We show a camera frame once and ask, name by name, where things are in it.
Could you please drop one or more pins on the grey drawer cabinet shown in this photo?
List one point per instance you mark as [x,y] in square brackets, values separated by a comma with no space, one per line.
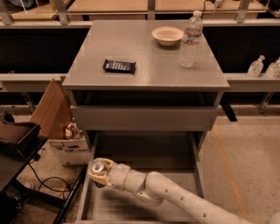
[160,95]

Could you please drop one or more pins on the clear plastic water bottle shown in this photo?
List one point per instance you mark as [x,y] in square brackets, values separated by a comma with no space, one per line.
[191,39]

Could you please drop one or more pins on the white printed box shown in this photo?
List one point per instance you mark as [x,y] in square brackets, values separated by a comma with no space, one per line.
[70,151]

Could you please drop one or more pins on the black cart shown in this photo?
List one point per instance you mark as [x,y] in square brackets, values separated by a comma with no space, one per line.
[20,143]

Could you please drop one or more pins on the open grey middle drawer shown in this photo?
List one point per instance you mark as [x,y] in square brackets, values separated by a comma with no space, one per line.
[170,153]

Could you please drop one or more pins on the sanitizer bottle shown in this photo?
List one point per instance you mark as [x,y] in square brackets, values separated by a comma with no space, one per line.
[256,67]
[273,69]

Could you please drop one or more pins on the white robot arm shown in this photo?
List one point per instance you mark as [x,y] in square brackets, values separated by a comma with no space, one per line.
[154,187]

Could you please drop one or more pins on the right sanitizer bottle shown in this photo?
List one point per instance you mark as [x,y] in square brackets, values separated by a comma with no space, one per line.
[273,69]

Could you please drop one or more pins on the dark blue snack bar wrapper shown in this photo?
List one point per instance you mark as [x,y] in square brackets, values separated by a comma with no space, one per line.
[121,67]

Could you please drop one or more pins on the brown cardboard box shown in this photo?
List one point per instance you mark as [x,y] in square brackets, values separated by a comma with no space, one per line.
[53,112]

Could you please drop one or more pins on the white paper bowl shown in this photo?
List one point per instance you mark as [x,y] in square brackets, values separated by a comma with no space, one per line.
[167,35]

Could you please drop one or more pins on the red bull can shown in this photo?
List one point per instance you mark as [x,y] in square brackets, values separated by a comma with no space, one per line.
[98,174]

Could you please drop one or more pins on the left sanitizer bottle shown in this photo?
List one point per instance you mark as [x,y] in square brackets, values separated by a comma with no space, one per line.
[256,67]

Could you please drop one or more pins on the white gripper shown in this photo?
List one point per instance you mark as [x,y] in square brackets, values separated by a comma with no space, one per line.
[117,175]

